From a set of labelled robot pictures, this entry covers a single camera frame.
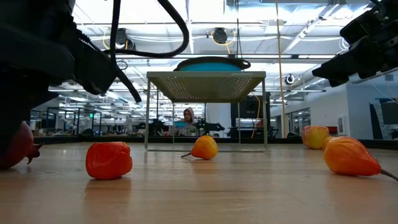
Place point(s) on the black monitor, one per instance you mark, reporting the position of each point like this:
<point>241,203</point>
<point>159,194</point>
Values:
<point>248,109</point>

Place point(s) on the pale green perforated metal shelf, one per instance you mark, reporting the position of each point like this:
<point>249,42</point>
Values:
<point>205,87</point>

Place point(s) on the teal bin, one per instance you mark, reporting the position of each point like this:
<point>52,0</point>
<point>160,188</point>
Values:
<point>182,124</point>

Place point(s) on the red box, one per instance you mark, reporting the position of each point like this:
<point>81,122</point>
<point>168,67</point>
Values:
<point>332,129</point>

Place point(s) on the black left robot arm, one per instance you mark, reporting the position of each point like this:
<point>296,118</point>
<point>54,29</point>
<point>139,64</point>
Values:
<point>31,9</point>

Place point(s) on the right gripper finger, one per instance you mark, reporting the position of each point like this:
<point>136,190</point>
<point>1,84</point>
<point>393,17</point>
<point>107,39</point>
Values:
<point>340,70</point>

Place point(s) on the blue collapsible bowl grey rim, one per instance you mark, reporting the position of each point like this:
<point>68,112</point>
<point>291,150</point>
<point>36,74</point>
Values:
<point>211,67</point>

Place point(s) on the small yellow-red toy pear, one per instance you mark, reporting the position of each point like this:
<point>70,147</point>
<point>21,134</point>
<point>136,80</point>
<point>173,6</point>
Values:
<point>205,148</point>
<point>351,158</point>

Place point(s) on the small red-orange toy fruit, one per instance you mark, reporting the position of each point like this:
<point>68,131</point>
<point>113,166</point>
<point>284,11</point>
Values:
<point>109,160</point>

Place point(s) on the red yellow toy mango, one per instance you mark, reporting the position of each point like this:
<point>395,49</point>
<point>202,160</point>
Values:
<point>314,137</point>

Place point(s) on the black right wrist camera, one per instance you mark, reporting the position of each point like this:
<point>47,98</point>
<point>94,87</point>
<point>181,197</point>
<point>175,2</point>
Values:
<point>360,28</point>

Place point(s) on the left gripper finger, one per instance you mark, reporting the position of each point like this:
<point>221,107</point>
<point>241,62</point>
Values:
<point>18,99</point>

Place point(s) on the person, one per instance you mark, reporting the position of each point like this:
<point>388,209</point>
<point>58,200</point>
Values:
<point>188,116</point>

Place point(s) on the black background robot arm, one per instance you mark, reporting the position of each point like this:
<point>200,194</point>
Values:
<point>210,126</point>

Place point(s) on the dark red toy pomegranate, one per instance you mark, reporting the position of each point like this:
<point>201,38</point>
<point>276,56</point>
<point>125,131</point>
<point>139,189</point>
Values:
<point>21,149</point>

